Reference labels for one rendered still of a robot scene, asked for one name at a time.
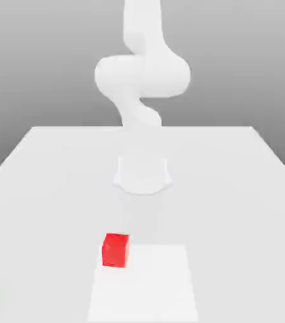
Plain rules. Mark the small red cube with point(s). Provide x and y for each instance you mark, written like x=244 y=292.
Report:
x=115 y=250

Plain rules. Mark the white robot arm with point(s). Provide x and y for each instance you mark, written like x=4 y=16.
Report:
x=142 y=75

